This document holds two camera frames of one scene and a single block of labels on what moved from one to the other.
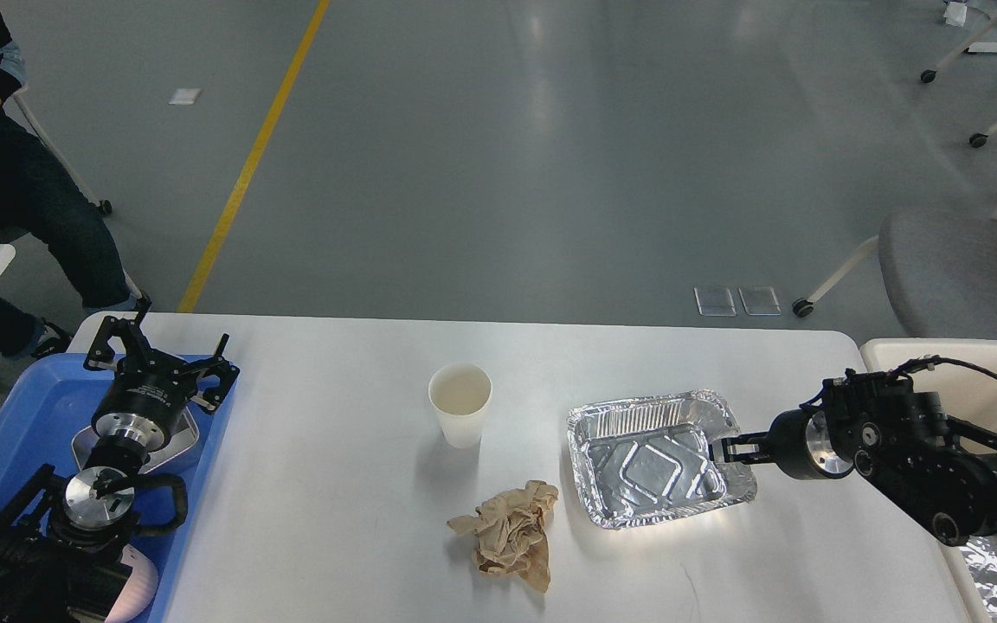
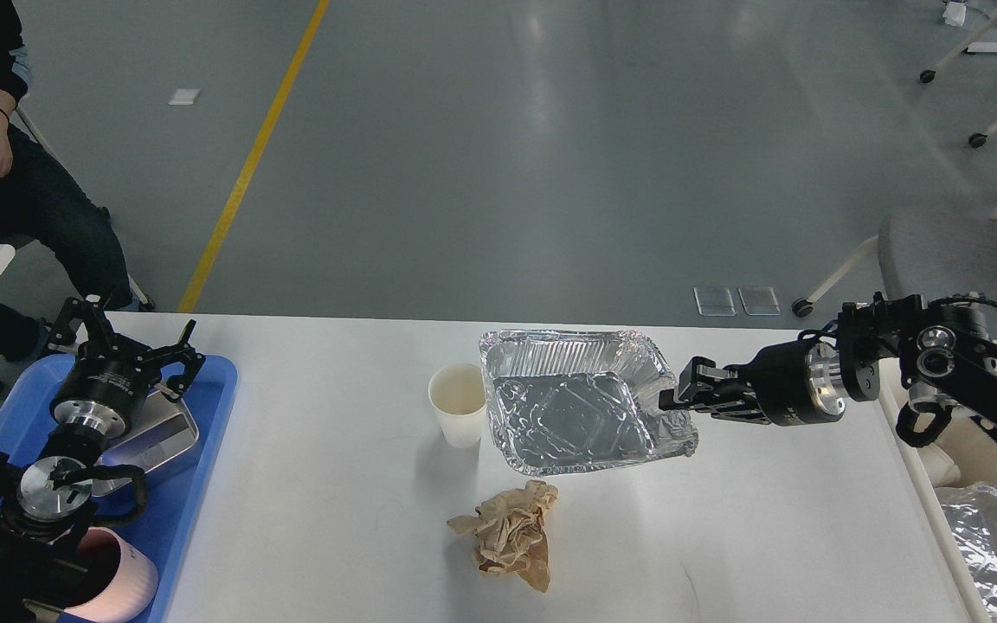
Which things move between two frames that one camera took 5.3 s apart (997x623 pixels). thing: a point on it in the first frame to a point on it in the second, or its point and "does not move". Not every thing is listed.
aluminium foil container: x=646 y=459 to x=559 y=401
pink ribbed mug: x=139 y=590 does not move
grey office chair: x=951 y=275 does not move
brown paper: x=511 y=526 does not move
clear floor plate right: x=760 y=301 does not move
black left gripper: x=146 y=395 to x=101 y=392
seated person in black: x=9 y=181 does not move
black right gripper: x=800 y=441 to x=799 y=382
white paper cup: x=459 y=393 does not move
